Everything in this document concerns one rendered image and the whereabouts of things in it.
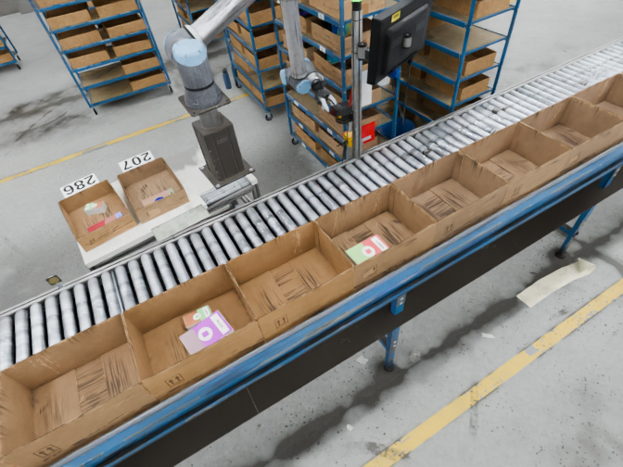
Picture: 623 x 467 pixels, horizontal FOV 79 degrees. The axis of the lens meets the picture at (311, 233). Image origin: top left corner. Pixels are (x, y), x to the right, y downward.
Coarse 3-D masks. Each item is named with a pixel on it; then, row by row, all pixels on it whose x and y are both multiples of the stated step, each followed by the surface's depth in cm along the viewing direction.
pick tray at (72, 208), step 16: (80, 192) 213; (96, 192) 219; (112, 192) 225; (64, 208) 213; (80, 208) 217; (112, 208) 214; (80, 224) 208; (112, 224) 195; (128, 224) 201; (80, 240) 189; (96, 240) 194
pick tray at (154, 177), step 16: (160, 160) 230; (128, 176) 224; (144, 176) 230; (160, 176) 231; (128, 192) 223; (144, 192) 222; (160, 192) 220; (176, 192) 205; (144, 208) 200; (160, 208) 206
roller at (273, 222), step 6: (258, 204) 208; (264, 204) 208; (264, 210) 204; (264, 216) 202; (270, 216) 200; (270, 222) 198; (276, 222) 197; (276, 228) 194; (282, 228) 194; (276, 234) 193
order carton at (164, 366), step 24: (192, 288) 142; (216, 288) 149; (144, 312) 137; (168, 312) 144; (240, 312) 146; (144, 336) 143; (168, 336) 142; (240, 336) 126; (144, 360) 129; (168, 360) 135; (192, 360) 120; (216, 360) 128; (144, 384) 115; (168, 384) 122; (192, 384) 129
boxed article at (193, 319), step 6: (192, 312) 143; (198, 312) 143; (204, 312) 142; (210, 312) 142; (186, 318) 142; (192, 318) 141; (198, 318) 141; (204, 318) 141; (186, 324) 140; (192, 324) 139
